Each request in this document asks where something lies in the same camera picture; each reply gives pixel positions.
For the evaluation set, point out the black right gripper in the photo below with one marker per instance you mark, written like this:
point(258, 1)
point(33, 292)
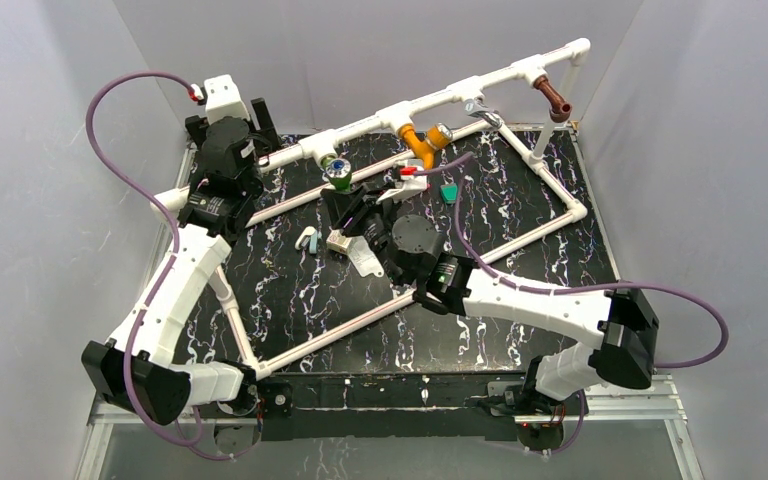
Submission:
point(343, 205)

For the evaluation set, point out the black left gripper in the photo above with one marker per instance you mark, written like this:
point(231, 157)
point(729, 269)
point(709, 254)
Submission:
point(269, 139)

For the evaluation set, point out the green plastic faucet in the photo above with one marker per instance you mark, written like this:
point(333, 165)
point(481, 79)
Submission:
point(338, 171)

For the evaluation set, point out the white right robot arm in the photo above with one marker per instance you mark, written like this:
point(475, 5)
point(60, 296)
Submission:
point(614, 328)

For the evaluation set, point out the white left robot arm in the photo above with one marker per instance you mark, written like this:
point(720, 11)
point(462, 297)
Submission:
point(134, 368)

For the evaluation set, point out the black marble table mat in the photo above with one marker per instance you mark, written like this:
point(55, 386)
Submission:
point(288, 297)

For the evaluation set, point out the small beige cardboard box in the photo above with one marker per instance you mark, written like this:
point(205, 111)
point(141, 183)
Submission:
point(338, 243)

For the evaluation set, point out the white teal thread tape roll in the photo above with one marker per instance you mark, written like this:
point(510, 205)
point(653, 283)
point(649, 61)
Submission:
point(308, 240)

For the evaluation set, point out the clear plastic bag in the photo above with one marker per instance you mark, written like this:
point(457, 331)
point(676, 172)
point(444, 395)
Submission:
point(363, 259)

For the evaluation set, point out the small green plastic piece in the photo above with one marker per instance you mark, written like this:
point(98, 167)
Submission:
point(448, 193)

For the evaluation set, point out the orange plastic faucet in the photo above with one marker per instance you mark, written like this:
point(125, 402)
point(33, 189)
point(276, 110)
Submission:
point(435, 139)

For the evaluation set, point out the chrome metal faucet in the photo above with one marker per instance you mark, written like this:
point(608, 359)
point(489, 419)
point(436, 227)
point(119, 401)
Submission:
point(476, 108)

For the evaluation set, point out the brown plastic faucet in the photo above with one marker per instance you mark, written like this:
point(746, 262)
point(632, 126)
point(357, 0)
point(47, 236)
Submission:
point(559, 108)

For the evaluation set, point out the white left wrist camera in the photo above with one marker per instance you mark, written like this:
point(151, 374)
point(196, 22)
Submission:
point(220, 98)

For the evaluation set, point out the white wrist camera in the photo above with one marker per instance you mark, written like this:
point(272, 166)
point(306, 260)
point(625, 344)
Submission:
point(409, 181)
point(220, 98)

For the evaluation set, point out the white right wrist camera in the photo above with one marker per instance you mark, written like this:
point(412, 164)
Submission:
point(409, 181)

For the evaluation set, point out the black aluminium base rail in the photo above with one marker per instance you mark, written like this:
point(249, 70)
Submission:
point(413, 405)

